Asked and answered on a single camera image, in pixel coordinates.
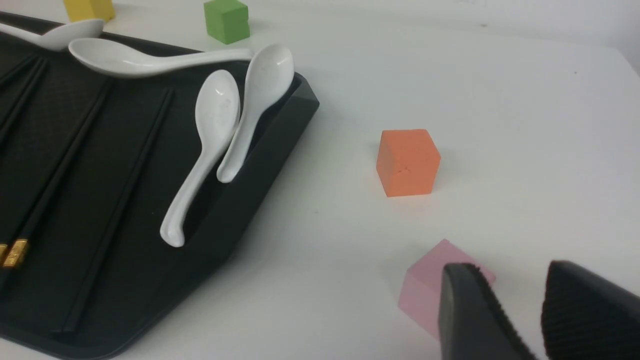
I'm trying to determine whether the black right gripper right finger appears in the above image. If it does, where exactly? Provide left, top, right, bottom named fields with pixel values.
left=541, top=260, right=640, bottom=360

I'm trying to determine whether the black gold-banded chopstick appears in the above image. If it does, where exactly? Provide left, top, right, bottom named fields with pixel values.
left=1, top=57, right=48, bottom=261
left=1, top=54, right=41, bottom=243

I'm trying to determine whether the orange cube block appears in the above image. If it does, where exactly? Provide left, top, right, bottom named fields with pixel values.
left=375, top=129, right=441, bottom=198

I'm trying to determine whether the pink cube block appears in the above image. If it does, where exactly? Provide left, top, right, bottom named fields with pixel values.
left=398, top=239, right=496, bottom=341

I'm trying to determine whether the black serving tray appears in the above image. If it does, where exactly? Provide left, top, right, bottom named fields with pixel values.
left=1, top=34, right=320, bottom=360

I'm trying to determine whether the white ceramic spoon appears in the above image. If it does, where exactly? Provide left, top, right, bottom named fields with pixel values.
left=216, top=44, right=295, bottom=183
left=159, top=69, right=241, bottom=248
left=68, top=38, right=254, bottom=79
left=0, top=18, right=106, bottom=52

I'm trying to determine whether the green cube block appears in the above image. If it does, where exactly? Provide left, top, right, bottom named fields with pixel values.
left=203, top=0, right=250, bottom=44

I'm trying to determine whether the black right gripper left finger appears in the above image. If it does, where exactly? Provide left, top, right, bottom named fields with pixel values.
left=438, top=263, right=537, bottom=360

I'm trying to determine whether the yellow cube block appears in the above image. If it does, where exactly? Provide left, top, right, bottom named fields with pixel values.
left=63, top=0, right=115, bottom=23

